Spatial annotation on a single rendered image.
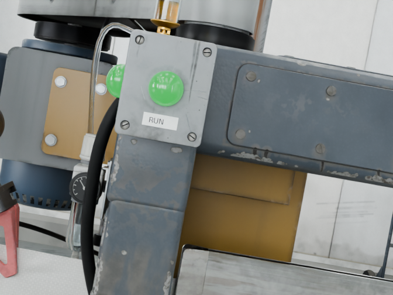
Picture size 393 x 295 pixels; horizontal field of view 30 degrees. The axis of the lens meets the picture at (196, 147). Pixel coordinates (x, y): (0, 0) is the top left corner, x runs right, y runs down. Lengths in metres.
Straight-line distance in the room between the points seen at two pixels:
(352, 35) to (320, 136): 5.36
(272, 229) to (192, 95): 0.40
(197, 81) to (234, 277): 0.30
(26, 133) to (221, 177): 0.31
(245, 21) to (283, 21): 5.14
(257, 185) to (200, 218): 0.10
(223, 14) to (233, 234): 0.32
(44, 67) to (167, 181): 0.45
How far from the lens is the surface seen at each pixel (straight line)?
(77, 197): 0.88
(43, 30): 1.14
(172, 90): 0.61
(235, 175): 0.92
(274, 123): 0.68
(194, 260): 0.85
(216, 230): 0.98
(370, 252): 6.18
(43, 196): 1.11
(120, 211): 0.68
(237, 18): 0.80
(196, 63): 0.63
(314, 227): 6.04
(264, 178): 0.93
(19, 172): 1.12
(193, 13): 0.81
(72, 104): 1.06
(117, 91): 0.64
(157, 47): 0.63
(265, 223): 0.99
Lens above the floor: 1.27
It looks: 3 degrees down
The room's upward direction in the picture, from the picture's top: 10 degrees clockwise
